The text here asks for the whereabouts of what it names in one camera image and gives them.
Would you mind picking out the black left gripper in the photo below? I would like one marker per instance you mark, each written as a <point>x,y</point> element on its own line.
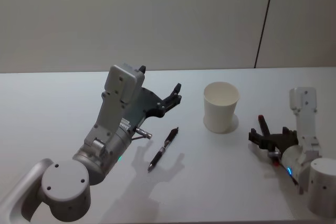
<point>147,103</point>

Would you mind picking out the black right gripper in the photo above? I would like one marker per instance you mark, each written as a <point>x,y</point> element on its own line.
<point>281,141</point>

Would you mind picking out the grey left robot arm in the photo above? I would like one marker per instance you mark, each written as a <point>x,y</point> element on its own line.
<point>65,182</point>

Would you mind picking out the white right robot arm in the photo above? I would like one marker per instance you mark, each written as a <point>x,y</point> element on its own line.
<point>323,182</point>

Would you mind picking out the white paper cup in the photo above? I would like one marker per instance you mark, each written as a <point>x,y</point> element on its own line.
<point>220,108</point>

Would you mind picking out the black ballpoint pen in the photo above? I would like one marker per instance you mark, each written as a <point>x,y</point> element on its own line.
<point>162,150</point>

